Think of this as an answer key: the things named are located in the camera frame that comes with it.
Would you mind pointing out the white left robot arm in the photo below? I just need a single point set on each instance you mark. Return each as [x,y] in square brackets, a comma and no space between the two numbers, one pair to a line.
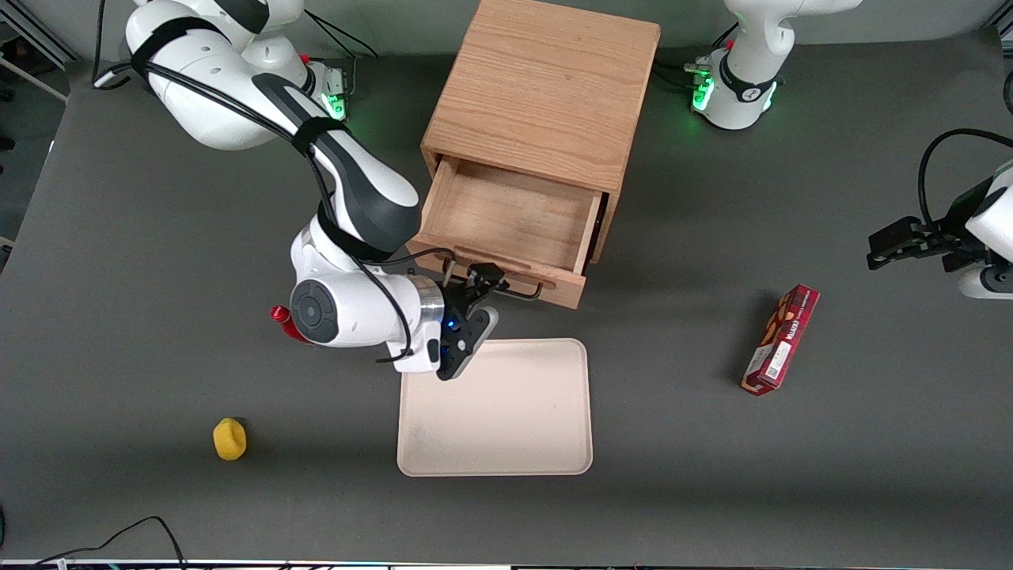
[744,79]

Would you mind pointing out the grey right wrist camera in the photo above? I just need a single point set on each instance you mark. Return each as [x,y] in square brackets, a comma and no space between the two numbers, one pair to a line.
[486,323]

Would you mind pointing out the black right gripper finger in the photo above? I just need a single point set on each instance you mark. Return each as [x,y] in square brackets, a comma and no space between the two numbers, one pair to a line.
[484,277]
[473,299]

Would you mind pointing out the cream plastic tray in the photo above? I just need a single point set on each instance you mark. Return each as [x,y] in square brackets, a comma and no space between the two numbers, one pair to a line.
[495,408]

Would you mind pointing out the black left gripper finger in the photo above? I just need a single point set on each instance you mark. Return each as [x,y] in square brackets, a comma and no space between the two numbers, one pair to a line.
[890,245]

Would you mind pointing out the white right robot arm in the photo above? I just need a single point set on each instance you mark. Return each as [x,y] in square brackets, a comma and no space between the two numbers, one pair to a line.
[348,190]

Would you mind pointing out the red bottle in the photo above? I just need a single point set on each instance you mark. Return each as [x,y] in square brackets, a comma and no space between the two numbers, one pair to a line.
[289,323]

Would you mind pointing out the red tartan shortbread box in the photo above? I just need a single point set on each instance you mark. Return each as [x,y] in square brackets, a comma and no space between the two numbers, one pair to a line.
[782,339]

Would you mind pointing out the wooden drawer cabinet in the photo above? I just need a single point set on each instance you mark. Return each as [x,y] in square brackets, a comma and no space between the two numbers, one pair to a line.
[546,87]

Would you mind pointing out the yellow sponge toy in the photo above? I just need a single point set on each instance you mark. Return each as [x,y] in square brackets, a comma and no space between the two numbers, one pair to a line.
[229,439]

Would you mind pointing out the aluminium frame profile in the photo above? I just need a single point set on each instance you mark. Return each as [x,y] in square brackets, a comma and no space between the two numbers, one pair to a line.
[32,39]

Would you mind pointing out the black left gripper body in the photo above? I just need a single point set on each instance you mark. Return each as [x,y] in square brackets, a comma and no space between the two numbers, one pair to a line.
[952,232]

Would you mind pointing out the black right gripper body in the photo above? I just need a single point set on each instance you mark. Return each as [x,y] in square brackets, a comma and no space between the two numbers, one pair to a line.
[459,298]

